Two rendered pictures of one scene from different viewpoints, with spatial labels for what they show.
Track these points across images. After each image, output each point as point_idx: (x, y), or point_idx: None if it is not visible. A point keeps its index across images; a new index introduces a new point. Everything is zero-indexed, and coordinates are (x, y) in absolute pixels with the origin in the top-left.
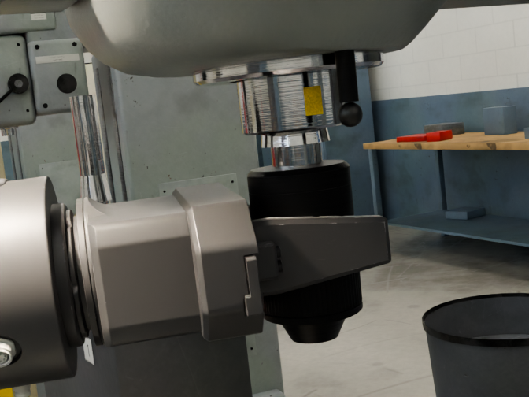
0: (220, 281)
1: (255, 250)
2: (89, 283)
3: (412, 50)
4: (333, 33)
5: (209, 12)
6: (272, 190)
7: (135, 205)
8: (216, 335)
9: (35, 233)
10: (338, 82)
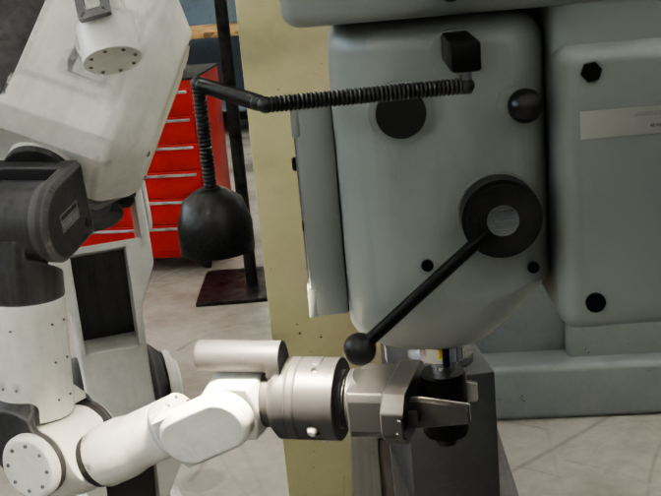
0: (388, 426)
1: (401, 417)
2: (346, 411)
3: None
4: (435, 345)
5: (384, 339)
6: (425, 384)
7: (375, 374)
8: (389, 442)
9: (327, 392)
10: (442, 358)
